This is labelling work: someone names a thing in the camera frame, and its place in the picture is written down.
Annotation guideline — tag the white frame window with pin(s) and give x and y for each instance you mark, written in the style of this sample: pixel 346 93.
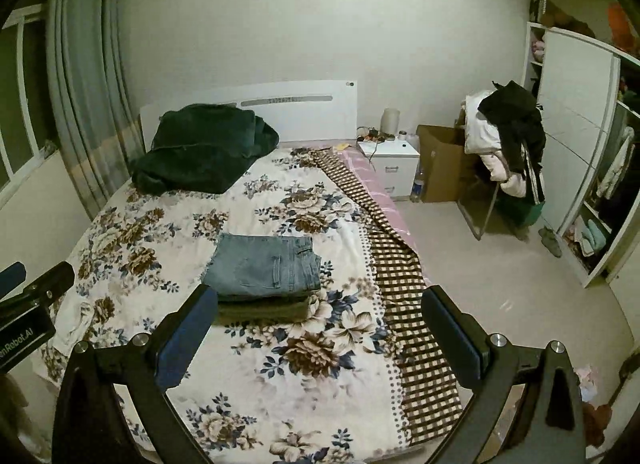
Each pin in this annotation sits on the white frame window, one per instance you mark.
pixel 20 109

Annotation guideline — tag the pile of white clothes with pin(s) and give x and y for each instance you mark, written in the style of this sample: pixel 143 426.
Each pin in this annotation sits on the pile of white clothes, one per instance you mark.
pixel 482 139

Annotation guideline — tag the white wardrobe door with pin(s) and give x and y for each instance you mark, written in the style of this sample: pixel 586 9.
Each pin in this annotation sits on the white wardrobe door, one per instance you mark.
pixel 575 134

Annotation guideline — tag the brown checkered cloth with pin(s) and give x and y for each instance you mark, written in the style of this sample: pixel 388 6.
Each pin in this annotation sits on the brown checkered cloth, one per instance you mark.
pixel 400 284

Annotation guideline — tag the metal frame chair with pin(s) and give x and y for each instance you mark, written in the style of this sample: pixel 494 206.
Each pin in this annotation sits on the metal frame chair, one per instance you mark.
pixel 482 216

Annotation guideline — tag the pair of grey slippers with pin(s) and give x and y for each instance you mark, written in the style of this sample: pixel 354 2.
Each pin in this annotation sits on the pair of grey slippers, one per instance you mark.
pixel 550 241

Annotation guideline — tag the clear plastic water bottle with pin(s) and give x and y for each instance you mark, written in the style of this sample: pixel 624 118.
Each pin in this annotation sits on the clear plastic water bottle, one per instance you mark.
pixel 417 186

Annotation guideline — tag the small white cloth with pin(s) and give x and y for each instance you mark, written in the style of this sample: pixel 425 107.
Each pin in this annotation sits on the small white cloth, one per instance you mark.
pixel 75 326

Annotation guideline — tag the black garment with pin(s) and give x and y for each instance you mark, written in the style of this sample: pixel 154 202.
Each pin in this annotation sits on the black garment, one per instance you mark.
pixel 520 129

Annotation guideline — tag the green garment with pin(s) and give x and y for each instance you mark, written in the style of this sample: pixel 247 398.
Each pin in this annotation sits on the green garment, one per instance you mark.
pixel 525 211

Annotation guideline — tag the crumpled paper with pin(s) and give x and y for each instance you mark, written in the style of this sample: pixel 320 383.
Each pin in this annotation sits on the crumpled paper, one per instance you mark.
pixel 586 384

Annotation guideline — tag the floral bed sheet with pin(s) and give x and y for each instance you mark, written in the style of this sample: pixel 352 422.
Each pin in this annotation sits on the floral bed sheet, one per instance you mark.
pixel 280 384

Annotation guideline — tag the white humidifier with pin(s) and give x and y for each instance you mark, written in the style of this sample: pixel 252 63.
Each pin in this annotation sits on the white humidifier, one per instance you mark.
pixel 391 120

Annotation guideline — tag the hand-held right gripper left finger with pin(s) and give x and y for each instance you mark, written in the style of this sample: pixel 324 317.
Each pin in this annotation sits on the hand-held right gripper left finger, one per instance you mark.
pixel 182 344

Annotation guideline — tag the brown cardboard box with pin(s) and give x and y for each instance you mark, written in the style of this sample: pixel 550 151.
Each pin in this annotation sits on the brown cardboard box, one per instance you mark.
pixel 442 169

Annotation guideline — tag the blue jeans pants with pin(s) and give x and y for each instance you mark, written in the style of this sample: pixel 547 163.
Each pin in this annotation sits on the blue jeans pants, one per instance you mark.
pixel 262 264

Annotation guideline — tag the white nightstand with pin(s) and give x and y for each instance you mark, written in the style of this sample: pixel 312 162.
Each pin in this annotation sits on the white nightstand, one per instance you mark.
pixel 392 164

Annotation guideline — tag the white bed headboard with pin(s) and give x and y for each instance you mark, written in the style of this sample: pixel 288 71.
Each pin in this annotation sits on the white bed headboard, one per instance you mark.
pixel 300 114

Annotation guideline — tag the pink striped mattress sheet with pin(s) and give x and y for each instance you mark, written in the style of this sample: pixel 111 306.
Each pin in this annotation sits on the pink striped mattress sheet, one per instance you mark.
pixel 372 179

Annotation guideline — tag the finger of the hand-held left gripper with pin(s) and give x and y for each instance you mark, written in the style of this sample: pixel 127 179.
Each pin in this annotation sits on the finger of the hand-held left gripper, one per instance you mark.
pixel 52 279
pixel 11 277

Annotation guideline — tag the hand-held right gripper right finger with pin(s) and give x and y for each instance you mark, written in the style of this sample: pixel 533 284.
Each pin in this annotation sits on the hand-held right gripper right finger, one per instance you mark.
pixel 452 344

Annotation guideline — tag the orange bag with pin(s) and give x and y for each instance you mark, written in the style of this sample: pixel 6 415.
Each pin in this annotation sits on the orange bag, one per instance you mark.
pixel 620 27

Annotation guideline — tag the dark green blanket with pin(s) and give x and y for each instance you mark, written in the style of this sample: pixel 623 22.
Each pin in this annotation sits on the dark green blanket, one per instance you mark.
pixel 200 149

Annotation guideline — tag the folded olive green pants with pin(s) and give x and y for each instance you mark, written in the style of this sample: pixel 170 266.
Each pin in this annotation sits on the folded olive green pants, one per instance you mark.
pixel 265 313

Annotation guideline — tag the grey striped curtain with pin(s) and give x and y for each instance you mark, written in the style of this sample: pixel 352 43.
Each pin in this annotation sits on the grey striped curtain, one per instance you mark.
pixel 87 69

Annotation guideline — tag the white open wardrobe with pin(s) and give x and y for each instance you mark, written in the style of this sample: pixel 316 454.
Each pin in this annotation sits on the white open wardrobe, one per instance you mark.
pixel 605 194

